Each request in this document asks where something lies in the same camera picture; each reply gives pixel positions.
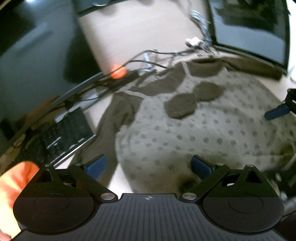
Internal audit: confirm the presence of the brown dotted knit garment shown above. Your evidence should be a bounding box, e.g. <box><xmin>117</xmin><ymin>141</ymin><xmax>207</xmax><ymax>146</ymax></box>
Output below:
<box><xmin>76</xmin><ymin>58</ymin><xmax>295</xmax><ymax>193</ymax></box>

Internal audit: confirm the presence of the orange gloved hand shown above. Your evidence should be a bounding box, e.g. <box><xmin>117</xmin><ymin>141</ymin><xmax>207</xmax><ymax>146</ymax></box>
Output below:
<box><xmin>1</xmin><ymin>161</ymin><xmax>39</xmax><ymax>240</ymax></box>

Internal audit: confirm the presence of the black keyboard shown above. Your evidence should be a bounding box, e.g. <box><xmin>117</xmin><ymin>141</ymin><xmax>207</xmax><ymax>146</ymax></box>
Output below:
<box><xmin>21</xmin><ymin>106</ymin><xmax>96</xmax><ymax>167</ymax></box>

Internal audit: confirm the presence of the right dark monitor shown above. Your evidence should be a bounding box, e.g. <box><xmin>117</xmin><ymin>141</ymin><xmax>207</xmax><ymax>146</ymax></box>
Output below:
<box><xmin>208</xmin><ymin>1</ymin><xmax>290</xmax><ymax>72</ymax></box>

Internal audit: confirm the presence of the dark monitor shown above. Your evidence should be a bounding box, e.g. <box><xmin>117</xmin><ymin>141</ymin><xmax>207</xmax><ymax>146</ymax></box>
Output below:
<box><xmin>1</xmin><ymin>1</ymin><xmax>101</xmax><ymax>143</ymax></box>
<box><xmin>208</xmin><ymin>1</ymin><xmax>290</xmax><ymax>72</ymax></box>

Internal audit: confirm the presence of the orange round toy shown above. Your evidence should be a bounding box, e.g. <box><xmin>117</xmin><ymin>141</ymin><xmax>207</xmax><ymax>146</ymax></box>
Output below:
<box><xmin>110</xmin><ymin>64</ymin><xmax>127</xmax><ymax>79</ymax></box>

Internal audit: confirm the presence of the white connector plug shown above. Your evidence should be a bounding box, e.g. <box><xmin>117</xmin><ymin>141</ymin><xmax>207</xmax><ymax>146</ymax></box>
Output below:
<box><xmin>185</xmin><ymin>36</ymin><xmax>204</xmax><ymax>48</ymax></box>

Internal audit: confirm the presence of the left dark monitor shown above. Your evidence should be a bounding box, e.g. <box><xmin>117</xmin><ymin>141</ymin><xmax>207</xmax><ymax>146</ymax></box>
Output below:
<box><xmin>1</xmin><ymin>1</ymin><xmax>101</xmax><ymax>143</ymax></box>

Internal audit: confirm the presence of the black cable bundle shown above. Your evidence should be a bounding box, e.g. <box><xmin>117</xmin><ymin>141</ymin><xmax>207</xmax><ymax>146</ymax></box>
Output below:
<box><xmin>67</xmin><ymin>49</ymin><xmax>216</xmax><ymax>110</ymax></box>

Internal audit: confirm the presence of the white power cable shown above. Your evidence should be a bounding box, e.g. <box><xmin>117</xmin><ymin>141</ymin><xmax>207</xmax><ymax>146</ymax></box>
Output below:
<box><xmin>189</xmin><ymin>9</ymin><xmax>212</xmax><ymax>45</ymax></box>

